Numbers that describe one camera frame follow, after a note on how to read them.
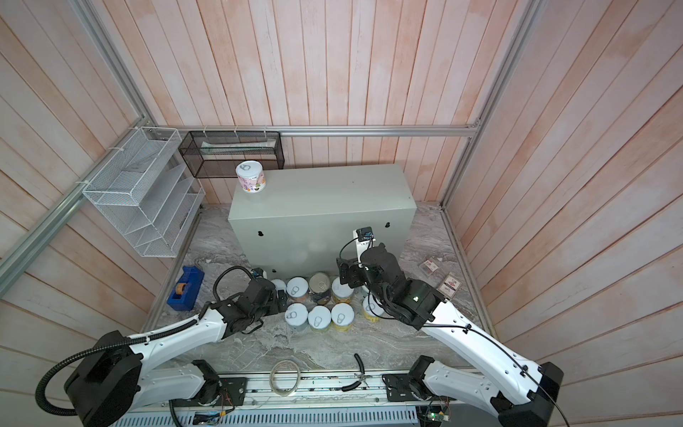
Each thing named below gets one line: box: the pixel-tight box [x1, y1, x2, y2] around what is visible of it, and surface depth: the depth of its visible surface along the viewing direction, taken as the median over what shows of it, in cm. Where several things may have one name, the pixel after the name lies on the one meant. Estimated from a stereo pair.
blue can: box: [284, 302, 309, 332], surface depth 83 cm
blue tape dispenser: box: [167, 265, 206, 312], surface depth 90 cm
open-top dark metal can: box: [308, 272, 332, 306], surface depth 86 cm
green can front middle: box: [307, 305, 332, 331], surface depth 83 cm
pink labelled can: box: [234, 159, 266, 194], surface depth 76 cm
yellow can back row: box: [330, 276, 355, 304], surface depth 87 cm
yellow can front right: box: [330, 302, 355, 332], surface depth 84 cm
